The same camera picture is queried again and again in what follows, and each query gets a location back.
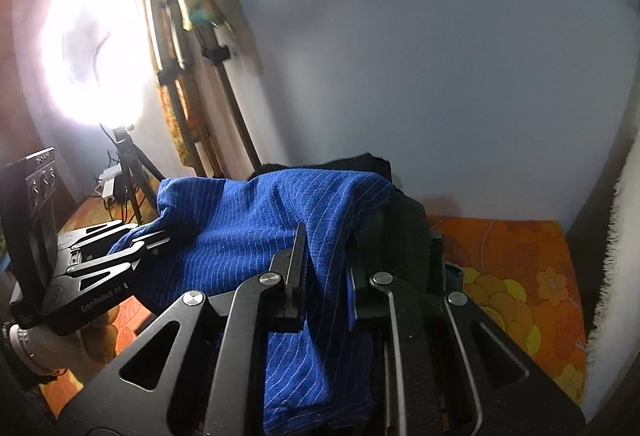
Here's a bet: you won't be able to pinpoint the small black tripod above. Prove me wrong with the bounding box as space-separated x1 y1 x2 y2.
102 125 167 223

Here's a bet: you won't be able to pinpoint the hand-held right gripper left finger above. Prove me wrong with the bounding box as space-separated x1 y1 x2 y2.
59 222 308 436

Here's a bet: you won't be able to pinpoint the green striped white blanket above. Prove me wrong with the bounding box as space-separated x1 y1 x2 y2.
584 126 640 419

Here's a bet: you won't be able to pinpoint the orange floral bedsheet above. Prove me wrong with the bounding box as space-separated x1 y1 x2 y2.
37 200 589 408

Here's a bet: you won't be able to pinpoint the tall black tripod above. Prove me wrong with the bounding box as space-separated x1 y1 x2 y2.
149 0 263 179

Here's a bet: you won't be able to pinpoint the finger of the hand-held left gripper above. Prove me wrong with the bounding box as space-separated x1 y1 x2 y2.
69 219 142 253
66 227 195 293

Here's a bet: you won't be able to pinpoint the person's left hand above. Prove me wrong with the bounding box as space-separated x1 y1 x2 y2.
29 310 122 370

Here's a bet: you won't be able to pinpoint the black mesh garment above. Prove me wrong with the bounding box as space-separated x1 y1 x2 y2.
350 188 447 302

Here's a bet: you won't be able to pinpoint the wrist bracelet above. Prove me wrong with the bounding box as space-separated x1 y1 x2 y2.
2 320 40 368

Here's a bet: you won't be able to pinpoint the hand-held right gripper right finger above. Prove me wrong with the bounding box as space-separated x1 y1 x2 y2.
346 265 587 436

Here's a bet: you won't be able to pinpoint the white power strip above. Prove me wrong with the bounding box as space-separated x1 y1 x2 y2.
96 165 125 203

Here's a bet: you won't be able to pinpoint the blue striped pants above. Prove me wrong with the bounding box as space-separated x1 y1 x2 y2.
106 168 397 425

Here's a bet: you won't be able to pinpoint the ring light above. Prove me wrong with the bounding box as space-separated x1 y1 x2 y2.
37 0 157 129

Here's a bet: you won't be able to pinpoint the grey-blue folded garment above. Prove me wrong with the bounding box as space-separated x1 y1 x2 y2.
442 263 466 294

